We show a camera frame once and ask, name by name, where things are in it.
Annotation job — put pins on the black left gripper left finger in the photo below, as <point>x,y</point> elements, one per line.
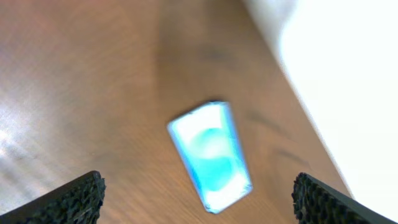
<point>77,202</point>

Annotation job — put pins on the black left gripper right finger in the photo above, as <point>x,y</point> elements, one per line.
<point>315,202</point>

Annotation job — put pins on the blue Galaxy smartphone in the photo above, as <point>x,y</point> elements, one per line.
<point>209,147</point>

